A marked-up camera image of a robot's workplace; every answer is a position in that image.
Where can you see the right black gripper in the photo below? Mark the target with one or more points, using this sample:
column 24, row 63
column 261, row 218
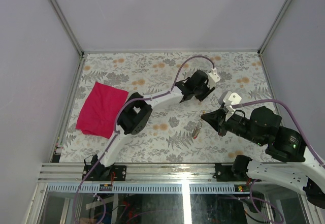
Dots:
column 216, row 119

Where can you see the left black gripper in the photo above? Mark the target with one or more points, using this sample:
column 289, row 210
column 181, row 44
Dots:
column 205, row 89

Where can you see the metal spiral keyring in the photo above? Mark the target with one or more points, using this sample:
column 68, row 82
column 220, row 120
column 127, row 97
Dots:
column 198, row 126

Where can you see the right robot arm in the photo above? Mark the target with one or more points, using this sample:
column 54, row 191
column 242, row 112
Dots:
column 263, row 128

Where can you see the pink folded cloth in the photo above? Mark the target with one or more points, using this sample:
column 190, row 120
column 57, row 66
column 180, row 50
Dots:
column 100, row 110

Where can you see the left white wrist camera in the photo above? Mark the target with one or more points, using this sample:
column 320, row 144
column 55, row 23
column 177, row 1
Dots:
column 213, row 77

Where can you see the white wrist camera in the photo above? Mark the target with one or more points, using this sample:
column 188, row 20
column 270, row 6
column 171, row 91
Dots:
column 213, row 77
column 228, row 99

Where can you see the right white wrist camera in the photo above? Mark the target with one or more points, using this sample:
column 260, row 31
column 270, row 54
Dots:
column 228, row 99

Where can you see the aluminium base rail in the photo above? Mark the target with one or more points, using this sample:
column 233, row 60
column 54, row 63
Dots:
column 143, row 172

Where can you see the white slotted cable duct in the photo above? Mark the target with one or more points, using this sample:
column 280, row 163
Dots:
column 142, row 188

